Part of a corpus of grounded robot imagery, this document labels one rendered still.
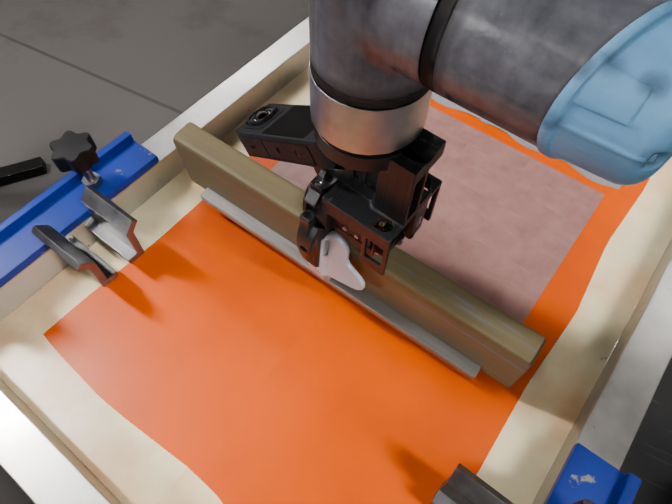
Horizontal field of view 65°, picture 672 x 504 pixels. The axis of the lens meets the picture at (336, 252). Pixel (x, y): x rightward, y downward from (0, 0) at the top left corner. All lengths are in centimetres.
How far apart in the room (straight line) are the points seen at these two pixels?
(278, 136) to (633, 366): 37
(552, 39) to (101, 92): 222
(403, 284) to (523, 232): 22
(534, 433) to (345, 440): 17
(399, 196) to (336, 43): 12
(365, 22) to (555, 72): 9
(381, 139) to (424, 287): 17
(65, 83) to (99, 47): 24
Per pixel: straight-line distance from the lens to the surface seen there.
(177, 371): 55
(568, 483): 49
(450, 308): 45
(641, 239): 68
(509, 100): 24
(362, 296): 52
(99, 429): 55
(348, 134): 32
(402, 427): 51
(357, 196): 39
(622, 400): 54
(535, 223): 64
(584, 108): 23
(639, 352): 56
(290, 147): 40
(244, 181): 52
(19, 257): 61
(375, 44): 26
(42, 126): 234
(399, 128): 32
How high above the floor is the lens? 145
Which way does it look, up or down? 58 degrees down
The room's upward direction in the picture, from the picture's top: straight up
